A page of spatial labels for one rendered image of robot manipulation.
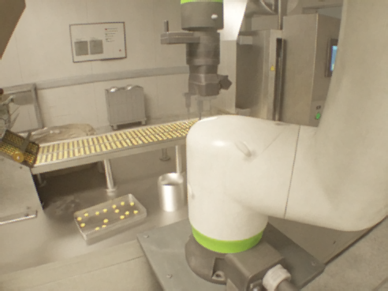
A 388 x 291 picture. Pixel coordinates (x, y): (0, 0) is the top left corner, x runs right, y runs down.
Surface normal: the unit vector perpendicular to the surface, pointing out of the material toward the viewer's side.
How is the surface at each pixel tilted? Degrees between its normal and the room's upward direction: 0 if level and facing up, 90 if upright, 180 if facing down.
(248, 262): 0
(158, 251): 0
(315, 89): 90
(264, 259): 0
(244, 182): 87
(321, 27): 90
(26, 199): 90
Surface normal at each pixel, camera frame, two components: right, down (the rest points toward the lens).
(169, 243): -0.02, -0.93
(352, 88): -0.91, 0.41
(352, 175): -0.63, 0.68
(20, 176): 0.45, 0.32
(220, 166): -0.44, 0.32
